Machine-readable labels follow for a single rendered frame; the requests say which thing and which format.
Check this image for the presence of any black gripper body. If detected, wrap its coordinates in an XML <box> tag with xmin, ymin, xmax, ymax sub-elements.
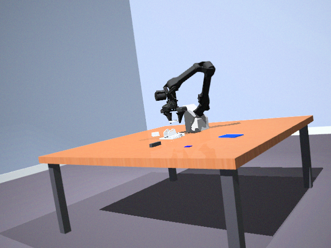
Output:
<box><xmin>160</xmin><ymin>99</ymin><xmax>187</xmax><ymax>114</ymax></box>

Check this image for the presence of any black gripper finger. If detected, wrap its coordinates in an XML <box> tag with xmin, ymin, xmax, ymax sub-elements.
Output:
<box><xmin>176</xmin><ymin>111</ymin><xmax>185</xmax><ymax>123</ymax></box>
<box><xmin>163</xmin><ymin>113</ymin><xmax>172</xmax><ymax>121</ymax></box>

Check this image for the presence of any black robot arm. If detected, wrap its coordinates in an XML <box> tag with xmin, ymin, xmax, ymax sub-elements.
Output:
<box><xmin>155</xmin><ymin>61</ymin><xmax>216</xmax><ymax>117</ymax></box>

